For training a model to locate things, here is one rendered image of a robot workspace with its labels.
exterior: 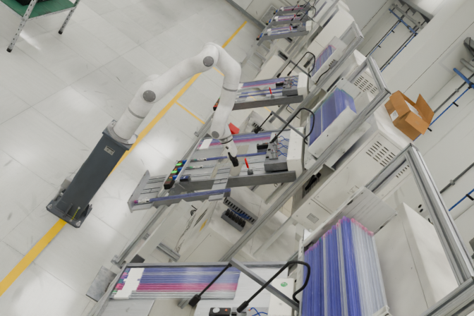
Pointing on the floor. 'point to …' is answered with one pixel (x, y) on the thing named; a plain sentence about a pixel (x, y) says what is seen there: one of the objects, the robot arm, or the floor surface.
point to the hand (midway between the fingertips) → (235, 162)
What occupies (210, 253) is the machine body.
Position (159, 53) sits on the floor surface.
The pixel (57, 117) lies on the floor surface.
